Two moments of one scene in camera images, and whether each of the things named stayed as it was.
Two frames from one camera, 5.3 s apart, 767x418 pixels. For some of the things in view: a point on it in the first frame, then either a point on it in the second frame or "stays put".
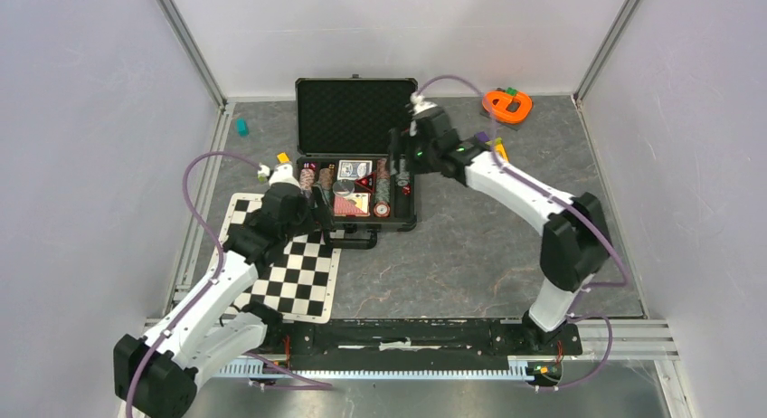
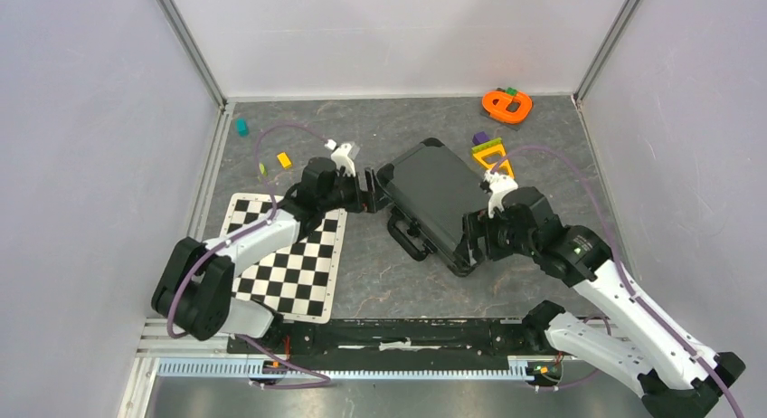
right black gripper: (397, 145) to (475, 224)
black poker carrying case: (343, 132) to (434, 194)
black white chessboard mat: (301, 284) stays put
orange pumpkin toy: (500, 110) stays put
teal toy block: (241, 125) stays put
